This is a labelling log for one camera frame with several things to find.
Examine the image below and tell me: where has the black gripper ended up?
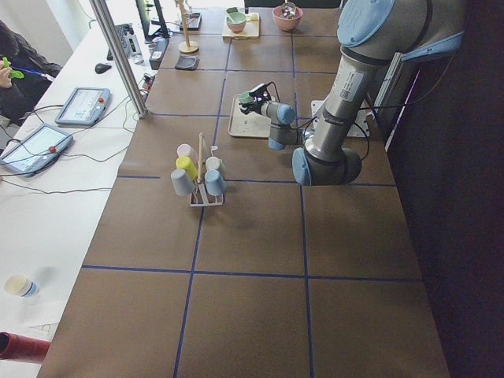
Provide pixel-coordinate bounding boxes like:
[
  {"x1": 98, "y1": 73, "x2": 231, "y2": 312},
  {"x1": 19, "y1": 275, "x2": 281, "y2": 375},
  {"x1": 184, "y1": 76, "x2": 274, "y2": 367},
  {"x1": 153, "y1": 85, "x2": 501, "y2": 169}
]
[{"x1": 238, "y1": 89, "x2": 274, "y2": 115}]

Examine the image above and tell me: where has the green cup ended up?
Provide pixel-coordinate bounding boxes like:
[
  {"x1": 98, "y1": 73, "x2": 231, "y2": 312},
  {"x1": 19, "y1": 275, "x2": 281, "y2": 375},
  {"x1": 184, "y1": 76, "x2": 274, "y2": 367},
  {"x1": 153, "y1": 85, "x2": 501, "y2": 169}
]
[{"x1": 239, "y1": 92, "x2": 254, "y2": 106}]

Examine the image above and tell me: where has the cream rabbit tray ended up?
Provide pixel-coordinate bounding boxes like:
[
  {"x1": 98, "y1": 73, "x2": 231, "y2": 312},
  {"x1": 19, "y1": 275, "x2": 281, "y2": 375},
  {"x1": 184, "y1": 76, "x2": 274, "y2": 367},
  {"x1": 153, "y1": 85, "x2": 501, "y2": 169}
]
[{"x1": 228, "y1": 95, "x2": 270, "y2": 139}]

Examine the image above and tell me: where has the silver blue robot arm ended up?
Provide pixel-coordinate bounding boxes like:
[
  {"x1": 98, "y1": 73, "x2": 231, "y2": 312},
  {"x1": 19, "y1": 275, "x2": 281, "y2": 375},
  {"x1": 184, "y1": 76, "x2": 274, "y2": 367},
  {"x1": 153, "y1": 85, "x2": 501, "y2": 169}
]
[{"x1": 238, "y1": 1, "x2": 466, "y2": 186}]

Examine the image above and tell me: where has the cream white cup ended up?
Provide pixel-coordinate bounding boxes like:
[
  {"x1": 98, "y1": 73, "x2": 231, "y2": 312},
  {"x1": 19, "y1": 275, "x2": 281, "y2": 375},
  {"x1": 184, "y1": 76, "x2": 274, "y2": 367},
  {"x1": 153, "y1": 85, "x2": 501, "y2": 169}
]
[{"x1": 205, "y1": 156, "x2": 226, "y2": 178}]

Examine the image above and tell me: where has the pink cup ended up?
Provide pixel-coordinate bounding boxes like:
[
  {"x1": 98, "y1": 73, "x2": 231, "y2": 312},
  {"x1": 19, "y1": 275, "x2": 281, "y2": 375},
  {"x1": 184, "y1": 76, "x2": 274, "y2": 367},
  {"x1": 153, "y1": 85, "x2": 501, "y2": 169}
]
[{"x1": 176, "y1": 143, "x2": 198, "y2": 162}]

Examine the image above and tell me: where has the blue cup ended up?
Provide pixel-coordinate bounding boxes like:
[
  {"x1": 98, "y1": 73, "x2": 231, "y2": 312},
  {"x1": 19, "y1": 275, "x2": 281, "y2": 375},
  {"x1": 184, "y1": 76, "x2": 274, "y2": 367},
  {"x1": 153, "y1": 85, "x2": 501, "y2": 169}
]
[{"x1": 205, "y1": 169, "x2": 227, "y2": 196}]

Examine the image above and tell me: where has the yellow cup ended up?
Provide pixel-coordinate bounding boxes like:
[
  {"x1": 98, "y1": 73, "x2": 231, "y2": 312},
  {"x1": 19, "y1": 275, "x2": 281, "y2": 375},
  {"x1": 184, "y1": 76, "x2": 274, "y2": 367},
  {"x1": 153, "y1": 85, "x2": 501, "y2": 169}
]
[{"x1": 176, "y1": 156, "x2": 198, "y2": 180}]

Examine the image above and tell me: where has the grey cup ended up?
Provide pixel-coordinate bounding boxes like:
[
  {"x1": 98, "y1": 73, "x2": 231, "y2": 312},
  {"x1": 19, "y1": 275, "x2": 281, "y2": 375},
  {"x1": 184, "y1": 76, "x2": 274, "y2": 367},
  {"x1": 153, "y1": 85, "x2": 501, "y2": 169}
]
[{"x1": 170, "y1": 169, "x2": 195, "y2": 196}]

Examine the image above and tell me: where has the paper cup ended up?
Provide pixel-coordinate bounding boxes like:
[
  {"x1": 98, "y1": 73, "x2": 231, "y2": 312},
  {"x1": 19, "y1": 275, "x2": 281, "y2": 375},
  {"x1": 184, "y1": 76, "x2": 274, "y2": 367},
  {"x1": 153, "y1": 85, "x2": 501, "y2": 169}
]
[{"x1": 4, "y1": 275, "x2": 39, "y2": 298}]

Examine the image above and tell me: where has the bamboo cutting board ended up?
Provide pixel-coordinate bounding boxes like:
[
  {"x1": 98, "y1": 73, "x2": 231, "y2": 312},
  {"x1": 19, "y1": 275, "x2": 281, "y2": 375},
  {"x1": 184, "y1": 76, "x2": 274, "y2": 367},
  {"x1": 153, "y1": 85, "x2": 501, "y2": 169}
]
[{"x1": 221, "y1": 12, "x2": 261, "y2": 39}]

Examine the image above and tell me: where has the grey folded cloth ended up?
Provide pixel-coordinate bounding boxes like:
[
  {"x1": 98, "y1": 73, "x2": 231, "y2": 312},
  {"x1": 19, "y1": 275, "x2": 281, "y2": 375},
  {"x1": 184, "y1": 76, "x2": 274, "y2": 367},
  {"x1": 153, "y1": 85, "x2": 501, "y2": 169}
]
[{"x1": 174, "y1": 54, "x2": 199, "y2": 71}]

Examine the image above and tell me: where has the green pink bowl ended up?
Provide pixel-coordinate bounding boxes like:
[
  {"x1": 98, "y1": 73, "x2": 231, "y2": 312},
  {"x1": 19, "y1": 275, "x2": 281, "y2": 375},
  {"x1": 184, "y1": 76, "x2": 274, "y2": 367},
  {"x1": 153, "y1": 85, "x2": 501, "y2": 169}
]
[{"x1": 226, "y1": 12, "x2": 246, "y2": 33}]

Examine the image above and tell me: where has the wooden mug tree stand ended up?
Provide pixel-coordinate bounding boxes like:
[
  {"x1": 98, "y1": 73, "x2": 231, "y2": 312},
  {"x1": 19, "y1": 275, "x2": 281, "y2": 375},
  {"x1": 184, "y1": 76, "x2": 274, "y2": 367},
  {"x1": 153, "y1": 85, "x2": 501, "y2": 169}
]
[{"x1": 176, "y1": 0, "x2": 199, "y2": 54}]

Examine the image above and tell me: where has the pink ice bowl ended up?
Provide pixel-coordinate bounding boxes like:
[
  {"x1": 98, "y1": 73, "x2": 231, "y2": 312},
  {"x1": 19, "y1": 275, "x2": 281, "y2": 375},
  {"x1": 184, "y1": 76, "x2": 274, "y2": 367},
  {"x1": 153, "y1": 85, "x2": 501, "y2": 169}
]
[{"x1": 272, "y1": 6, "x2": 303, "y2": 32}]

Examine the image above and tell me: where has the metal ice scoop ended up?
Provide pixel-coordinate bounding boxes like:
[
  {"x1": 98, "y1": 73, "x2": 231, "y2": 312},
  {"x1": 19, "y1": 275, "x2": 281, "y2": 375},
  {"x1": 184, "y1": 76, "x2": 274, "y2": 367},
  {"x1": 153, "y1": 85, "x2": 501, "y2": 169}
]
[{"x1": 281, "y1": 0, "x2": 296, "y2": 19}]

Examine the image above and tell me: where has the black box with label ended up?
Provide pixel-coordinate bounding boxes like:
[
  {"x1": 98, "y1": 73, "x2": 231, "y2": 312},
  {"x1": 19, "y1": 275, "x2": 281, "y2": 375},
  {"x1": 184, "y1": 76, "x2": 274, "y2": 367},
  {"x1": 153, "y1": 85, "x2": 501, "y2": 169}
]
[{"x1": 148, "y1": 37, "x2": 169, "y2": 70}]

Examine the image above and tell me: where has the black computer mouse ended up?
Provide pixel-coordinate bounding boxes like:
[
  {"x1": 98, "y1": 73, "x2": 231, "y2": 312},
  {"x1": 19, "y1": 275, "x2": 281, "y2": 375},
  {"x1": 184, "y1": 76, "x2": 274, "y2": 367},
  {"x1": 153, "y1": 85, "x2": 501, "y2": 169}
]
[{"x1": 94, "y1": 63, "x2": 112, "y2": 74}]

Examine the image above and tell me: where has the blue teach pendant far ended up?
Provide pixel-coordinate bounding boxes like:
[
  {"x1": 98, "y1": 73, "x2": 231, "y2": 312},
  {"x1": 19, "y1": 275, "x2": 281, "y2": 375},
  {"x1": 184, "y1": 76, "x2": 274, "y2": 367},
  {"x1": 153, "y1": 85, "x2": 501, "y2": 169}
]
[{"x1": 54, "y1": 87, "x2": 111, "y2": 127}]

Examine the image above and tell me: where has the blue teach pendant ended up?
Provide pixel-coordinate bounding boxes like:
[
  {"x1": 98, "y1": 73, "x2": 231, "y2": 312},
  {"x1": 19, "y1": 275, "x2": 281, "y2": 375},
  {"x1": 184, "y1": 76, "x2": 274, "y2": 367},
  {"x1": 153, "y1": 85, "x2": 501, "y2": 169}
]
[
  {"x1": 1, "y1": 124, "x2": 74, "y2": 176},
  {"x1": 54, "y1": 87, "x2": 111, "y2": 127}
]

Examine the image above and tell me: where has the blue teach pendant near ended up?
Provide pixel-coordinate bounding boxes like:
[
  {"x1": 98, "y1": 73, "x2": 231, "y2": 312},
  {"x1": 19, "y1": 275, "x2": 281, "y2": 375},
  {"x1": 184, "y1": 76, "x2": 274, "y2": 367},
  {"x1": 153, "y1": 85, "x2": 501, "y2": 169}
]
[{"x1": 1, "y1": 124, "x2": 74, "y2": 176}]

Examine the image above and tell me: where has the person in dark jacket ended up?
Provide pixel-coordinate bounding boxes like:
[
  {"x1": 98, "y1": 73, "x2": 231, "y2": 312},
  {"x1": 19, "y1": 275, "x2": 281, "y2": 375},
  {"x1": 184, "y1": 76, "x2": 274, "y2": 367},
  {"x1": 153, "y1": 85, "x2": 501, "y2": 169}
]
[{"x1": 1, "y1": 23, "x2": 62, "y2": 126}]

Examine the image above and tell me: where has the red cylinder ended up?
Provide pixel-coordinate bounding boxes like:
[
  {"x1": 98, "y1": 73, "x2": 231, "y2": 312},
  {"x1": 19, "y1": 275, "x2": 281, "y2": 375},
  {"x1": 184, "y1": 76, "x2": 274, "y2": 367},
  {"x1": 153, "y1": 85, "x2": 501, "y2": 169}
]
[{"x1": 1, "y1": 332, "x2": 51, "y2": 364}]

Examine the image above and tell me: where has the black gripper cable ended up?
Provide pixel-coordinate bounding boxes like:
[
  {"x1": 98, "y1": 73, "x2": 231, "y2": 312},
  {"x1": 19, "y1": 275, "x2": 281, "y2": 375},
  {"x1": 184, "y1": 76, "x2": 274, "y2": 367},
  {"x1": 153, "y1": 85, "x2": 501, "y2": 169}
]
[{"x1": 263, "y1": 80, "x2": 422, "y2": 162}]

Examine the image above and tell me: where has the white wire cup rack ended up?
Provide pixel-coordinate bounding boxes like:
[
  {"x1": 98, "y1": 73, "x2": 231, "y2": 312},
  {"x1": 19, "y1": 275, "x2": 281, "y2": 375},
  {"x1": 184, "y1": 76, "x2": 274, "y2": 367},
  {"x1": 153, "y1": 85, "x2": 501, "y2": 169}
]
[{"x1": 190, "y1": 132, "x2": 225, "y2": 207}]

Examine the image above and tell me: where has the aluminium frame post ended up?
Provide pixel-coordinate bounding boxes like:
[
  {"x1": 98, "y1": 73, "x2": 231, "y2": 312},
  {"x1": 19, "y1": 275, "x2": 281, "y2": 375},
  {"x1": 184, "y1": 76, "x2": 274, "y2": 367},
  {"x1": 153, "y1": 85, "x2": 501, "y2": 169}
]
[{"x1": 90, "y1": 0, "x2": 148, "y2": 119}]

